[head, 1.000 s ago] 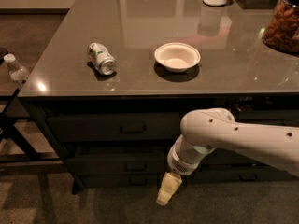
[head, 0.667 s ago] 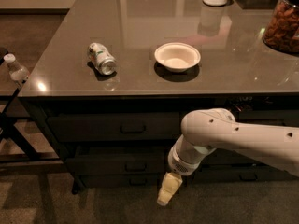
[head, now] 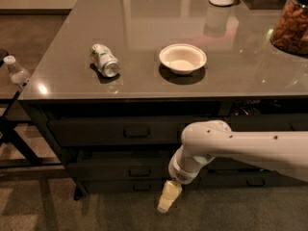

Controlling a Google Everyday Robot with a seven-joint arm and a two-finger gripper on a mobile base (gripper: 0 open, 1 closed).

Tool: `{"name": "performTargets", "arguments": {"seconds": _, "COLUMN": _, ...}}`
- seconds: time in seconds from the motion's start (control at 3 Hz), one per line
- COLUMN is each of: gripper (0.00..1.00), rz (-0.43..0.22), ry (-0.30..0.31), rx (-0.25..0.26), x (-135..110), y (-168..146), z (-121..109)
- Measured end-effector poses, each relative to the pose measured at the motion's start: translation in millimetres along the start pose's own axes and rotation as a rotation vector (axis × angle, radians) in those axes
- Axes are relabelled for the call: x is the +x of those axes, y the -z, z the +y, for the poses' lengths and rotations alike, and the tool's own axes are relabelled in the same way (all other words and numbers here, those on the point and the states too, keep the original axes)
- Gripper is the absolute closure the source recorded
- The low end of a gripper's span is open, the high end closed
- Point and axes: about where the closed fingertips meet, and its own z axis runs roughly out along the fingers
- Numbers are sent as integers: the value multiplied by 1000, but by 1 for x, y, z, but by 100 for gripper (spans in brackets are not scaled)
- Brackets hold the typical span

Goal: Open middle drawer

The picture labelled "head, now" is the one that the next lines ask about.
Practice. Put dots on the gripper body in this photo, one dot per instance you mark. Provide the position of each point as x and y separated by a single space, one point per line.
180 173

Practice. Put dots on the drawer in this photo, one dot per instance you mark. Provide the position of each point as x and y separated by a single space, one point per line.
275 122
220 164
124 186
120 165
215 179
122 130

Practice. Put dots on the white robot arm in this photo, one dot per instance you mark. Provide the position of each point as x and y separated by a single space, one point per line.
202 142

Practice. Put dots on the dark grey drawer cabinet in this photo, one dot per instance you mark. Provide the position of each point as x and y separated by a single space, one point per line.
245 75

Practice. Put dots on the white paper bowl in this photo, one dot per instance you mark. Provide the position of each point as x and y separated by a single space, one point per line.
182 58

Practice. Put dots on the crushed silver soda can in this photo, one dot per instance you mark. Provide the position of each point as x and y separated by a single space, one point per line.
104 60

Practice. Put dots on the black side table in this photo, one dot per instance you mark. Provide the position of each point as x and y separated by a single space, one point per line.
11 115

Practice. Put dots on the clear plastic water bottle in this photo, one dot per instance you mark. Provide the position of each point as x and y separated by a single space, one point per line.
19 75

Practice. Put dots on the glass jar of snacks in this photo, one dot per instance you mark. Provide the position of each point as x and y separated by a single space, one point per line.
291 32

